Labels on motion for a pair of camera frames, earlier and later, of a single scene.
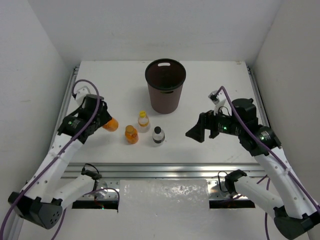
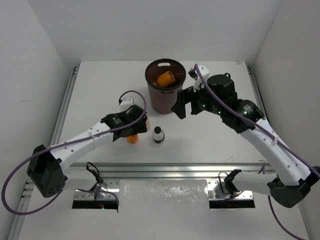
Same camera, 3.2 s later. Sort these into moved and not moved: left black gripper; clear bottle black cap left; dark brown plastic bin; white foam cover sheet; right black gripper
Moved: left black gripper; right black gripper
Not moved: dark brown plastic bin; white foam cover sheet; clear bottle black cap left
